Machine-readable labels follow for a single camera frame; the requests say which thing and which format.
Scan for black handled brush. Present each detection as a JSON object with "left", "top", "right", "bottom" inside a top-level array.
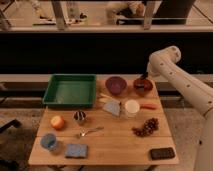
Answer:
[{"left": 134, "top": 72, "right": 148, "bottom": 91}]

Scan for light blue cloth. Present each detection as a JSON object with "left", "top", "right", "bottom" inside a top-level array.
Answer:
[{"left": 103, "top": 100, "right": 120, "bottom": 116}]

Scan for metal spoon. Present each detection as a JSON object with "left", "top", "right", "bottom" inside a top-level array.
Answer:
[{"left": 75, "top": 127, "right": 104, "bottom": 139}]

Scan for blue plastic cup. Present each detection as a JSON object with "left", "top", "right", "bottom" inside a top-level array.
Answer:
[{"left": 40, "top": 133, "right": 58, "bottom": 151}]

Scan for red bowl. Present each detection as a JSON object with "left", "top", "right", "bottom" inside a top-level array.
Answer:
[{"left": 133, "top": 79, "right": 153, "bottom": 96}]

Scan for blue sponge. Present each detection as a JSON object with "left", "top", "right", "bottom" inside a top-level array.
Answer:
[{"left": 65, "top": 144, "right": 88, "bottom": 158}]

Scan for black phone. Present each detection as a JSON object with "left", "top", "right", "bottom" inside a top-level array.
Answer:
[{"left": 150, "top": 147, "right": 175, "bottom": 160}]

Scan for orange apple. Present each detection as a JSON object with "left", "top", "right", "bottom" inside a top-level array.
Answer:
[{"left": 50, "top": 115, "right": 65, "bottom": 130}]

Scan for purple bowl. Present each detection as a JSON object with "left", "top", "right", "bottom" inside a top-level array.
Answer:
[{"left": 105, "top": 76, "right": 127, "bottom": 95}]

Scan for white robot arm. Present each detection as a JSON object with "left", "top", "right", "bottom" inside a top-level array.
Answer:
[{"left": 147, "top": 46, "right": 213, "bottom": 171}]

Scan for green plastic tray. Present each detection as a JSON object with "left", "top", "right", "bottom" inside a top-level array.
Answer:
[{"left": 43, "top": 74, "right": 96, "bottom": 108}]

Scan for wooden table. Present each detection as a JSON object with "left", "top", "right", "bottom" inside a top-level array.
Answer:
[{"left": 29, "top": 88, "right": 179, "bottom": 165}]

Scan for bunch of dark grapes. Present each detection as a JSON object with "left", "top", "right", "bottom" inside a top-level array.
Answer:
[{"left": 132, "top": 118, "right": 159, "bottom": 137}]

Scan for yellow banana toy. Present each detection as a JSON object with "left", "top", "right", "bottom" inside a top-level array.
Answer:
[{"left": 98, "top": 93, "right": 110, "bottom": 103}]

